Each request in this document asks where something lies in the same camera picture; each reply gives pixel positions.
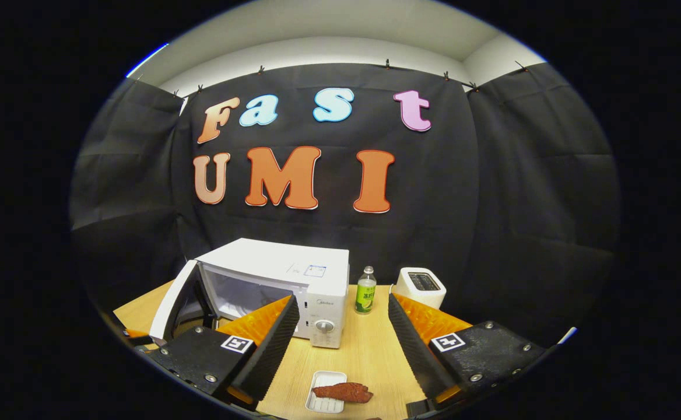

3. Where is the green label drink bottle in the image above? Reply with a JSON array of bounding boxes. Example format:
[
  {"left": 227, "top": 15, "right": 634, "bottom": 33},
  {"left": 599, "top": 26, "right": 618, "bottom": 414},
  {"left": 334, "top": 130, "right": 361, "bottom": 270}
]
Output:
[{"left": 354, "top": 266, "right": 377, "bottom": 314}]

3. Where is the white microwave oven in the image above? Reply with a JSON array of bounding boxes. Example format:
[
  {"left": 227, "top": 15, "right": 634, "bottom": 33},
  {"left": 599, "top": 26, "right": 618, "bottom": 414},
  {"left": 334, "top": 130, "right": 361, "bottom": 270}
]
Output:
[{"left": 149, "top": 237, "right": 350, "bottom": 349}]

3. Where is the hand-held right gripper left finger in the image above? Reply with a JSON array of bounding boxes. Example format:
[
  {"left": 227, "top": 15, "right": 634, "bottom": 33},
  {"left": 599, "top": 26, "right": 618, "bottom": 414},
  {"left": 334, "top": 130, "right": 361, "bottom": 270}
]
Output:
[{"left": 136, "top": 295, "right": 300, "bottom": 409}]

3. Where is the white plastic tray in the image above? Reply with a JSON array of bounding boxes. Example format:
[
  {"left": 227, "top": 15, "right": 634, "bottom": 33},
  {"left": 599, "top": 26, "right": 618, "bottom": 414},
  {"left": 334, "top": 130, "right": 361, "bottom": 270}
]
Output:
[{"left": 306, "top": 370, "right": 347, "bottom": 414}]

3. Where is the white toaster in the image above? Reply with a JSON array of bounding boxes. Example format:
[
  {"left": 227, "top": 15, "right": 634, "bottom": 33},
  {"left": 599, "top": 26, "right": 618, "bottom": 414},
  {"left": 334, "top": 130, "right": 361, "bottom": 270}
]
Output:
[{"left": 395, "top": 267, "right": 447, "bottom": 310}]

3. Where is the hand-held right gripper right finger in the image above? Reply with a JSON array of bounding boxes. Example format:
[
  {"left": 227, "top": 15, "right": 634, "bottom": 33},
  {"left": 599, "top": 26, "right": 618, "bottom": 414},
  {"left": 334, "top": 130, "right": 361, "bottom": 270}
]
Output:
[{"left": 387, "top": 293, "right": 548, "bottom": 416}]

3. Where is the reddish brown meat piece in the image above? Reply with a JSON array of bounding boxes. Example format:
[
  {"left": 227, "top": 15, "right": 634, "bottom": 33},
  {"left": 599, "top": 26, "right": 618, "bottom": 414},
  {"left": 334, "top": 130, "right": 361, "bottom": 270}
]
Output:
[{"left": 312, "top": 382, "right": 374, "bottom": 404}]

